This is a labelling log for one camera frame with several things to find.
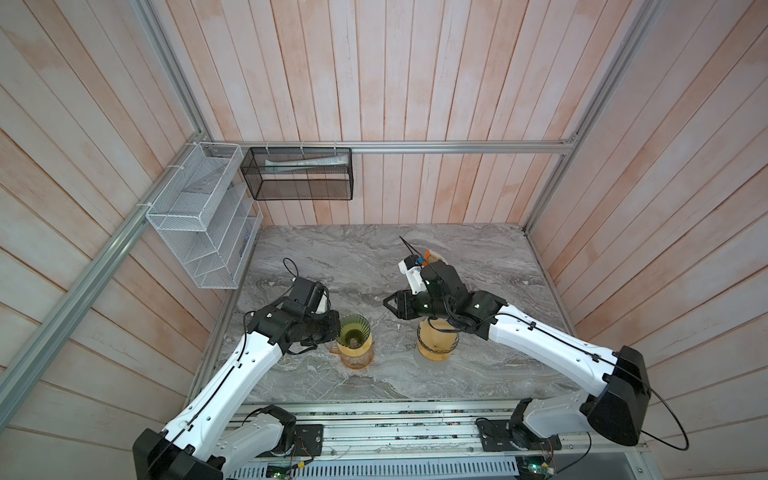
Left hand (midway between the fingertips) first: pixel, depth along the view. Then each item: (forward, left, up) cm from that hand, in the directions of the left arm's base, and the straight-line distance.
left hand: (339, 336), depth 75 cm
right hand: (+7, -12, +6) cm, 15 cm away
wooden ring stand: (-2, -3, -6) cm, 7 cm away
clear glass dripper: (+2, -27, -5) cm, 27 cm away
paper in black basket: (+46, +22, +19) cm, 54 cm away
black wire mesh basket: (+55, +17, +11) cm, 58 cm away
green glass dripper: (+4, -3, -5) cm, 7 cm away
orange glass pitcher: (-1, -3, -16) cm, 16 cm away
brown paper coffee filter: (-4, -23, +10) cm, 25 cm away
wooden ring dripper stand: (-3, -25, -6) cm, 26 cm away
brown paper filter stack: (+32, -29, -7) cm, 44 cm away
